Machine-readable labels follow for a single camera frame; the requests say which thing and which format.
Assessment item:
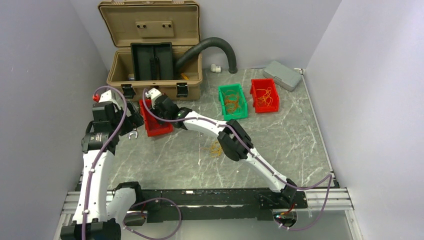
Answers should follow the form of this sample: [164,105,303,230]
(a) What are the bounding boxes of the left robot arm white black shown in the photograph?
[60,100,144,240]

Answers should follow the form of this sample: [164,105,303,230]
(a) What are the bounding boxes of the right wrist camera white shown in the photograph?
[145,88,163,102]

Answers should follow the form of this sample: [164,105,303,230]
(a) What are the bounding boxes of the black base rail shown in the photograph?
[129,188,308,223]

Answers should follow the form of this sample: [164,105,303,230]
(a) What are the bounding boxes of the black toolbox tray insert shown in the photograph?
[130,42,174,81]

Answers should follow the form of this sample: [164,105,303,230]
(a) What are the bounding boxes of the grey plastic case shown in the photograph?
[263,60,302,92]

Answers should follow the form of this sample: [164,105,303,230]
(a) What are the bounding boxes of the red plastic bin left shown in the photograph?
[139,98,174,137]

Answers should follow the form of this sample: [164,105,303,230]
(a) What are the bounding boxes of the silver wrench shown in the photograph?
[127,130,139,140]

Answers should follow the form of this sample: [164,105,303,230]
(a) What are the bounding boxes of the red plastic bin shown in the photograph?
[139,98,174,137]
[249,78,280,114]

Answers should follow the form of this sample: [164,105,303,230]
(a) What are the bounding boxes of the green plastic bin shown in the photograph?
[218,83,248,121]

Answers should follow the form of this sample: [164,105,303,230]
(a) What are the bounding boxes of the orange wire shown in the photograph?
[222,90,241,113]
[255,86,276,109]

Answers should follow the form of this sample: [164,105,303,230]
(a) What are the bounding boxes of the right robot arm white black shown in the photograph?
[143,89,297,208]

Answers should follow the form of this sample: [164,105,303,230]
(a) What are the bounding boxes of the tan plastic toolbox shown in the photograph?
[98,0,203,101]

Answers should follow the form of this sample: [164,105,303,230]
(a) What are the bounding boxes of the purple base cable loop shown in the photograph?
[121,198,182,240]

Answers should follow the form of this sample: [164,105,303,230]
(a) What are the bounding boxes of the colourful wire bundle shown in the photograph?
[200,140,224,158]

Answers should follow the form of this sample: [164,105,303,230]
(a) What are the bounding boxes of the white pipe fitting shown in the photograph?
[210,64,222,73]

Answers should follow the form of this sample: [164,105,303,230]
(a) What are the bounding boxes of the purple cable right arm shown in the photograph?
[142,87,333,233]

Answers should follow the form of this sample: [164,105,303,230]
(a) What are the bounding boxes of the red plastic bin right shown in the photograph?
[249,78,280,114]

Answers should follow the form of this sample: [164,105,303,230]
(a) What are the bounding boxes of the black corrugated hose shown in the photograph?
[174,37,239,75]

